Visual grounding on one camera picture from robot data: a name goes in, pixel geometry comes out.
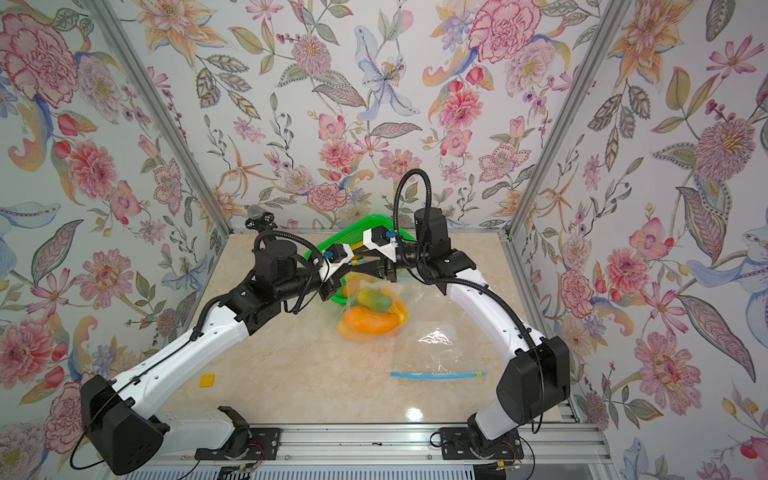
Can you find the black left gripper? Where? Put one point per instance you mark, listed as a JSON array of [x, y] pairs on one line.
[[332, 280]]

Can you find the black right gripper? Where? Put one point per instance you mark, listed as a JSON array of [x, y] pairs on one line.
[[388, 272]]

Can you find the green mango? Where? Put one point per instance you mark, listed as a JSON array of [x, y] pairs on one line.
[[375, 299]]

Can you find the large orange mango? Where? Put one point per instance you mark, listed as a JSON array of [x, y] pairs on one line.
[[365, 321]]

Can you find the clear zip-top bag blue zipper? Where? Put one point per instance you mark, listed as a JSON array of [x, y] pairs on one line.
[[399, 308]]

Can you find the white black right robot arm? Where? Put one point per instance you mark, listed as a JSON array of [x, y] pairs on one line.
[[536, 377]]

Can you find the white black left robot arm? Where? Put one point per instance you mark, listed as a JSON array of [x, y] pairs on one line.
[[119, 415]]

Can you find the green plastic basket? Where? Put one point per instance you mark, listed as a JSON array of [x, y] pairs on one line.
[[361, 258]]

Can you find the small yellow tag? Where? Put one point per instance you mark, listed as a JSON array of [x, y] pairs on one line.
[[207, 381]]

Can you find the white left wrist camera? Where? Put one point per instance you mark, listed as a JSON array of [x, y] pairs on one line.
[[337, 253]]

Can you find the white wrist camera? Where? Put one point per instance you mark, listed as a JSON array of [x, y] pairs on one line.
[[337, 253], [381, 240]]

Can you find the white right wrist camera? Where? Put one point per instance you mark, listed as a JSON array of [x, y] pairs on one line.
[[381, 240]]

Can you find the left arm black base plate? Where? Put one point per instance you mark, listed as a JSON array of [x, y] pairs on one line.
[[240, 444]]

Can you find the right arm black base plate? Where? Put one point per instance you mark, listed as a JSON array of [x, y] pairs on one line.
[[465, 443]]

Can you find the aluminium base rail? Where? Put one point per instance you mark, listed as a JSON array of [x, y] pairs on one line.
[[388, 444]]

